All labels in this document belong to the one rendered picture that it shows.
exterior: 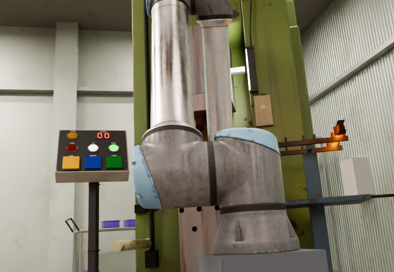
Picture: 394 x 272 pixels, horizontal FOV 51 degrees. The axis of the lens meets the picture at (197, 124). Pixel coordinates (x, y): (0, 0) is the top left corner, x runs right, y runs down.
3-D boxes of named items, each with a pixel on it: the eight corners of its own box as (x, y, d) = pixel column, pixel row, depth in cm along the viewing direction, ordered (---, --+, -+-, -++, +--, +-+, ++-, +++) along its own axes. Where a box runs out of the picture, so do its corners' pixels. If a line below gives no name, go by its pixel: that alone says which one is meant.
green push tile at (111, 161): (122, 167, 195) (121, 155, 200) (106, 167, 194) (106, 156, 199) (122, 170, 196) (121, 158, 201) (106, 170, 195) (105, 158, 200)
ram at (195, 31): (244, 88, 211) (238, 18, 222) (172, 96, 217) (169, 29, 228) (250, 111, 251) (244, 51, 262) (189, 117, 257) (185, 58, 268)
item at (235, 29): (242, 20, 236) (235, -49, 249) (173, 30, 243) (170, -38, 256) (247, 52, 278) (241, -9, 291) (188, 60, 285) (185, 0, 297)
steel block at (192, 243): (264, 272, 182) (254, 172, 193) (180, 275, 188) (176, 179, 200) (267, 262, 235) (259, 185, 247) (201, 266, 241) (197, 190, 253)
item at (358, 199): (370, 199, 160) (370, 193, 161) (267, 206, 168) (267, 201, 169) (359, 203, 188) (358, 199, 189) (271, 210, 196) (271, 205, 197)
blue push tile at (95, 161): (101, 167, 193) (101, 155, 198) (84, 168, 191) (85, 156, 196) (100, 170, 194) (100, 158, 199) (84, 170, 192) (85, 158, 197)
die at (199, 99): (220, 108, 211) (218, 91, 213) (182, 112, 214) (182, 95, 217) (229, 128, 251) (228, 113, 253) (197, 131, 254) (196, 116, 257)
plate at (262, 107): (273, 124, 216) (269, 94, 220) (256, 126, 217) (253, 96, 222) (273, 125, 218) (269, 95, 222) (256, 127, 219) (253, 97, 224)
